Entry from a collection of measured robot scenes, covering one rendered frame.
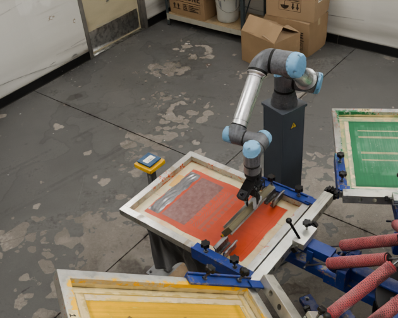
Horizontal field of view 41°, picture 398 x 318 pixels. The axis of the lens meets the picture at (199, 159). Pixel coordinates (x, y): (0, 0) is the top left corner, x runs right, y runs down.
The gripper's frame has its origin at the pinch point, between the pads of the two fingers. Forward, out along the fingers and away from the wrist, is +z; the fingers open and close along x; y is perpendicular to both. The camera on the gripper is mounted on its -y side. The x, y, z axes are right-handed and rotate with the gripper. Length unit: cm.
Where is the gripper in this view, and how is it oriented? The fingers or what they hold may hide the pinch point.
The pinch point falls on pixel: (250, 207)
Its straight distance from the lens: 250.7
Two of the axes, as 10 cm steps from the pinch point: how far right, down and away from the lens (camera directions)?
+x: -7.8, -3.3, 5.3
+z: 0.8, 7.9, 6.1
